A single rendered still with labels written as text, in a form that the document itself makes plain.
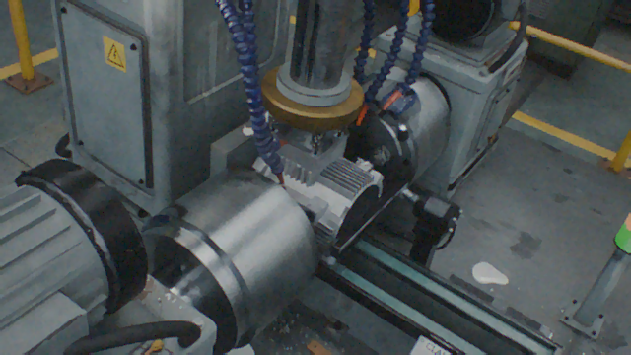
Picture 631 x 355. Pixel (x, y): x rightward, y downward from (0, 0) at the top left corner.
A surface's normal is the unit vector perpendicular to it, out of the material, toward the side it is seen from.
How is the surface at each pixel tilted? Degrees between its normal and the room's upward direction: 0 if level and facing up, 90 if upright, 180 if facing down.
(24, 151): 0
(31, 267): 40
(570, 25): 90
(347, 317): 90
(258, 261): 47
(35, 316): 0
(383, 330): 90
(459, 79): 90
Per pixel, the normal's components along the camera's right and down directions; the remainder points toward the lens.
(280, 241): 0.65, -0.26
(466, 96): -0.58, 0.46
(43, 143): 0.13, -0.77
